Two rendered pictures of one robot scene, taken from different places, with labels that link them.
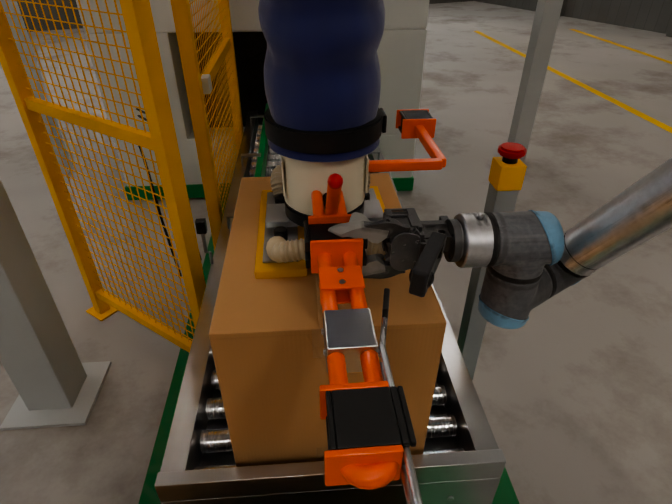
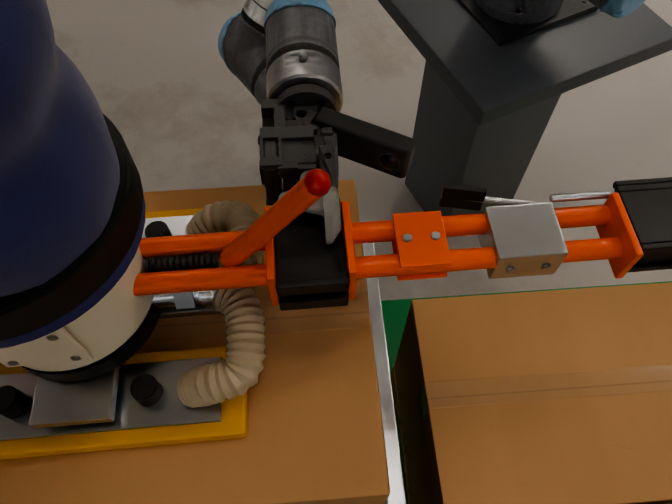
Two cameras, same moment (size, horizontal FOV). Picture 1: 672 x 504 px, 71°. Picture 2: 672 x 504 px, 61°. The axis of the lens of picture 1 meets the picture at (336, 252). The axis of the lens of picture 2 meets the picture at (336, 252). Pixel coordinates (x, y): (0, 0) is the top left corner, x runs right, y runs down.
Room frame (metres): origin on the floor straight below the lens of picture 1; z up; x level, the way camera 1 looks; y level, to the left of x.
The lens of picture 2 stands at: (0.62, 0.29, 1.57)
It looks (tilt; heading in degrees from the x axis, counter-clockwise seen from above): 60 degrees down; 270
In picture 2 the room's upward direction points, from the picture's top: straight up
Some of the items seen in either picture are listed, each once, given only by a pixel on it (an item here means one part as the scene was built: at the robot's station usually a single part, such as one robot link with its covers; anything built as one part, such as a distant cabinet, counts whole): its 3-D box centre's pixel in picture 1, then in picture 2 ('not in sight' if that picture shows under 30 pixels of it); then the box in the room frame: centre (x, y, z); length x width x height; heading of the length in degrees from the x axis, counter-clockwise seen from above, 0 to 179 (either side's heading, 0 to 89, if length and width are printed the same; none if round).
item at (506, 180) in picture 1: (477, 306); not in sight; (1.15, -0.45, 0.50); 0.07 x 0.07 x 1.00; 4
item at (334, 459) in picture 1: (358, 431); (653, 232); (0.29, -0.02, 1.08); 0.08 x 0.07 x 0.05; 5
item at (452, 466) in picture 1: (334, 474); (382, 396); (0.54, 0.00, 0.58); 0.70 x 0.03 x 0.06; 94
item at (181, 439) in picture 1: (235, 221); not in sight; (1.68, 0.42, 0.50); 2.31 x 0.05 x 0.19; 4
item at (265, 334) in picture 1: (322, 302); (159, 383); (0.88, 0.03, 0.75); 0.60 x 0.40 x 0.40; 4
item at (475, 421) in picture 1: (391, 216); not in sight; (1.73, -0.24, 0.50); 2.31 x 0.05 x 0.19; 4
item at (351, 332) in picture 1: (349, 340); (520, 240); (0.43, -0.02, 1.07); 0.07 x 0.07 x 0.04; 5
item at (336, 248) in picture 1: (334, 242); (310, 253); (0.64, 0.00, 1.08); 0.10 x 0.08 x 0.06; 95
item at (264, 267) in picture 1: (281, 222); (82, 399); (0.88, 0.12, 0.97); 0.34 x 0.10 x 0.05; 5
